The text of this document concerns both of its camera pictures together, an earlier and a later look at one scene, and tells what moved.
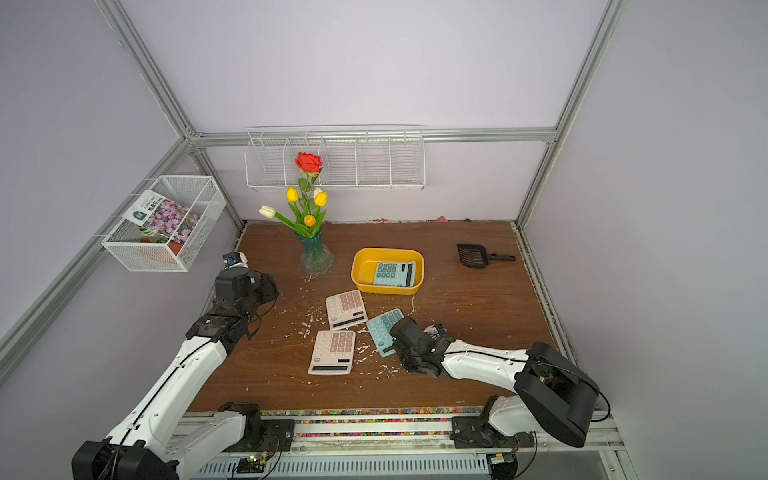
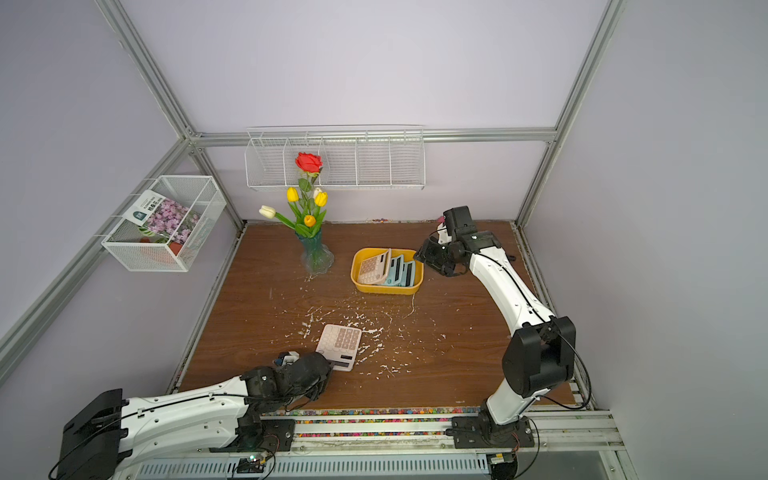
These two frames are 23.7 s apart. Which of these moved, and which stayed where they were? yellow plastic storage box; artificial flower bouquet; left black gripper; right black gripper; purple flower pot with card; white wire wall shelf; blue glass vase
Moved: right black gripper; left black gripper
Stayed: blue glass vase; white wire wall shelf; purple flower pot with card; artificial flower bouquet; yellow plastic storage box
